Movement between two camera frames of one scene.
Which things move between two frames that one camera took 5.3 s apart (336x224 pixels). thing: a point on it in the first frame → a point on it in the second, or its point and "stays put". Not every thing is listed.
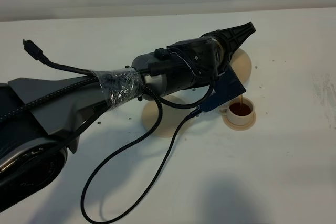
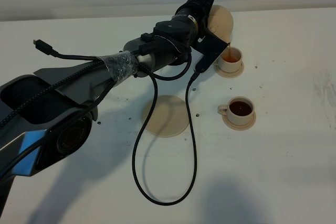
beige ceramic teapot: (242, 64) → (220, 22)
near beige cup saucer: (238, 127) stays put
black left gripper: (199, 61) → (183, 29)
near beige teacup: (239, 110) stays put
